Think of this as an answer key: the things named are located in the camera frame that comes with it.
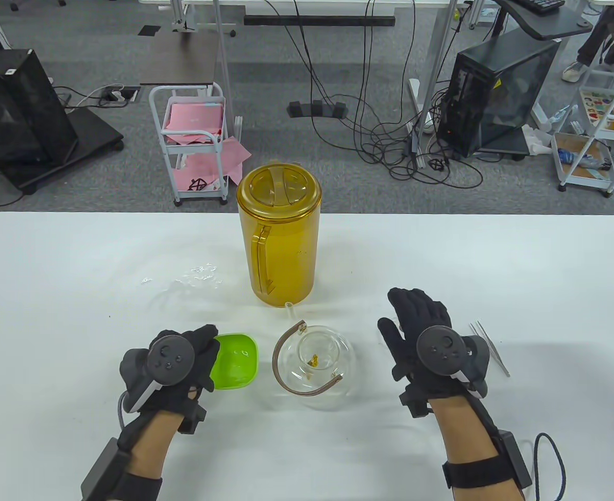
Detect black power strip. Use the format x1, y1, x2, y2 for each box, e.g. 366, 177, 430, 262
287, 100, 349, 120

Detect brown cardboard sheet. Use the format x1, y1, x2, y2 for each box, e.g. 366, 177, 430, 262
553, 133, 614, 181

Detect yellow plastic pitcher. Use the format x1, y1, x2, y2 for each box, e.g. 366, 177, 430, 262
236, 163, 322, 308

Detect grey glove cable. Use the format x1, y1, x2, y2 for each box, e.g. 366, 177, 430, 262
117, 391, 135, 431

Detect clear plastic wrap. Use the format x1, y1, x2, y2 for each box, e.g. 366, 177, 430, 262
141, 264, 221, 287

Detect colourful puzzle board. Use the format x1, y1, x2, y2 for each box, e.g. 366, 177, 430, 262
581, 90, 614, 124

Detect white rolling cart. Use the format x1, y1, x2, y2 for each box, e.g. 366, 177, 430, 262
149, 82, 230, 207

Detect pink paper stack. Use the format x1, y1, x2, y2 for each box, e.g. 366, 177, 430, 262
162, 101, 225, 146

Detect black left hand controller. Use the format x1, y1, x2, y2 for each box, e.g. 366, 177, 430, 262
119, 336, 199, 413

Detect green plastic bowl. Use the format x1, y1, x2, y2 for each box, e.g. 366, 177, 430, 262
210, 333, 259, 391

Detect black computer tower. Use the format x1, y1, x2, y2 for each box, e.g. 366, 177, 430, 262
436, 25, 562, 159

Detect person's left forearm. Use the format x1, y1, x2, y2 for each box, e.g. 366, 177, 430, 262
82, 410, 182, 501

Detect black right hand controller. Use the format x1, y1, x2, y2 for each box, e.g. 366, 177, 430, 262
416, 326, 491, 400

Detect clear glass infuser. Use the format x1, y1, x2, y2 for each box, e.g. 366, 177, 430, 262
297, 331, 339, 374

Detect black keyboard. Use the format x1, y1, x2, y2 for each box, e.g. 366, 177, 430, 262
515, 0, 567, 14

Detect black wrist strap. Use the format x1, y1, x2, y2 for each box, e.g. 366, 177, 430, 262
442, 457, 516, 490
114, 464, 162, 501

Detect dark brown board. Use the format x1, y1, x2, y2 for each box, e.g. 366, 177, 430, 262
139, 29, 220, 87

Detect black cable tray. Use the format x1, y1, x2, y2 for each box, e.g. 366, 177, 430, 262
243, 15, 396, 28

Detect pink plastic sheet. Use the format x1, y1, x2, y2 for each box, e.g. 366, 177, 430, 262
180, 136, 252, 192

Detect metal tweezers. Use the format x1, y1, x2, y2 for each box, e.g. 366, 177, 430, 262
468, 321, 511, 377

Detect black rolling platform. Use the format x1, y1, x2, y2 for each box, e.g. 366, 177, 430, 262
0, 107, 125, 195

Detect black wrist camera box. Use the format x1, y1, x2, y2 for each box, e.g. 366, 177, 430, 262
495, 429, 533, 488
81, 437, 130, 499

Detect white desk frame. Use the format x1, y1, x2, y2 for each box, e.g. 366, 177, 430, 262
139, 0, 474, 170

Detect glass teapot with brown handle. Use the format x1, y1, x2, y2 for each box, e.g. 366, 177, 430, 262
272, 302, 356, 410

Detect black side desk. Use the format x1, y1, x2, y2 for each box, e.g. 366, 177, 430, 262
495, 0, 594, 40

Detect white wire cart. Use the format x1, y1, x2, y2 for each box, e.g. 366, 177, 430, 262
551, 70, 614, 198

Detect black hand controller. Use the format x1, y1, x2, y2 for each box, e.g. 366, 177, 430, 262
119, 336, 199, 413
416, 326, 491, 400

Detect blue packet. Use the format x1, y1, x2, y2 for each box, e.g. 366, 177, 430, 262
557, 148, 613, 171

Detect tangle of black cables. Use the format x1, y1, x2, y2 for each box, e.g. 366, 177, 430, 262
262, 0, 485, 189

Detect person's left hand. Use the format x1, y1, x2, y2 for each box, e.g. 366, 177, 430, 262
145, 324, 220, 435

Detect floor socket box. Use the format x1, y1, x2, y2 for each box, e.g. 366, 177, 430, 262
98, 86, 141, 108

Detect black braided loop cord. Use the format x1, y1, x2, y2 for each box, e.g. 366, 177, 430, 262
534, 432, 567, 501

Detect person's right hand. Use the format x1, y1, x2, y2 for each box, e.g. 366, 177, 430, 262
377, 287, 490, 418

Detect white plastic bags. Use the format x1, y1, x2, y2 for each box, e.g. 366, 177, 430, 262
521, 124, 553, 156

